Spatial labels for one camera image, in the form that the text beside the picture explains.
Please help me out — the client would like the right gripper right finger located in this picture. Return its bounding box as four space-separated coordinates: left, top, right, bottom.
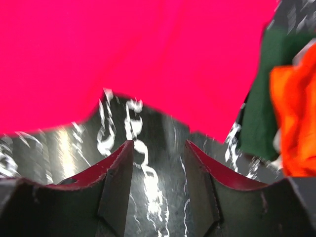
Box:
184 141 316 237

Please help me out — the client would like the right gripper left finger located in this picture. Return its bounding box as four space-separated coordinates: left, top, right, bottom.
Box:
0 141 134 237

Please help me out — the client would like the red t-shirt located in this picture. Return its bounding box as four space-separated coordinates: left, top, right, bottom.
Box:
0 0 278 142

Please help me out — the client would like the dark green t-shirt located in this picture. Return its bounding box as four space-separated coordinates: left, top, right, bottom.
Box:
237 28 316 161

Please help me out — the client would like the orange t-shirt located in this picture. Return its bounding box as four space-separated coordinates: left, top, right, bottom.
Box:
270 44 316 176

